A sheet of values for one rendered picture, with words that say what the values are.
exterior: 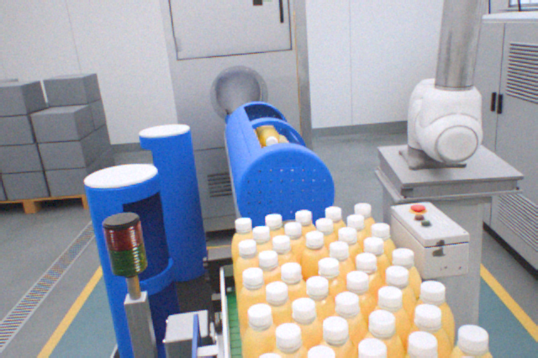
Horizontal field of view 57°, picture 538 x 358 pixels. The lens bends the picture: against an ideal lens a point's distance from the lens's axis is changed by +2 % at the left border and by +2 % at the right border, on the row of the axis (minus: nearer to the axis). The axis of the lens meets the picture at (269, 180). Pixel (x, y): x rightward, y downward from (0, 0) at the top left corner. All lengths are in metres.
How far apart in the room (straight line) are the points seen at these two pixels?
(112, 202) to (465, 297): 1.31
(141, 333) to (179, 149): 1.80
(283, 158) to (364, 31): 5.22
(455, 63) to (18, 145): 4.19
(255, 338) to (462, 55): 0.93
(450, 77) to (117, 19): 5.56
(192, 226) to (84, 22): 4.36
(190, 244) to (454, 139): 1.84
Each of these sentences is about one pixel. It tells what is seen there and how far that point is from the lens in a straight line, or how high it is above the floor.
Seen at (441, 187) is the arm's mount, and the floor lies 1.04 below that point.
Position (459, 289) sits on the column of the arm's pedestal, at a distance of 1.82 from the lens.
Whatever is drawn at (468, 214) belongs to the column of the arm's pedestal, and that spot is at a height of 0.92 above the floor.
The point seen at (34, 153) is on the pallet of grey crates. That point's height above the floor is 0.58.
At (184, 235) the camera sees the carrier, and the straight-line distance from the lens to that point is 2.84.
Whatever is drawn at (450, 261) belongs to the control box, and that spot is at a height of 1.04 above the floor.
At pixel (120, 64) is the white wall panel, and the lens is 6.67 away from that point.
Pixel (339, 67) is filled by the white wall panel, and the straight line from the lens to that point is 6.47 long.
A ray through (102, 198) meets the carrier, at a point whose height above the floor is 0.99.
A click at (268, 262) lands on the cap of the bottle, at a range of 0.99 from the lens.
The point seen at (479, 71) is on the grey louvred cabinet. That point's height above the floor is 1.11.
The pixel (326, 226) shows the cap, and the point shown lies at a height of 1.11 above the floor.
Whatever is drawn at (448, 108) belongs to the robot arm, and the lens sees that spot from 1.42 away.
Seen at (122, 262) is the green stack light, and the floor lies 1.19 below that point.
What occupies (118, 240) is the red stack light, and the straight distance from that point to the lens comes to 0.89.
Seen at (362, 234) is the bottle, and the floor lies 1.08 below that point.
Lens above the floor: 1.57
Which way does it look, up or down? 18 degrees down
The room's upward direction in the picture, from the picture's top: 5 degrees counter-clockwise
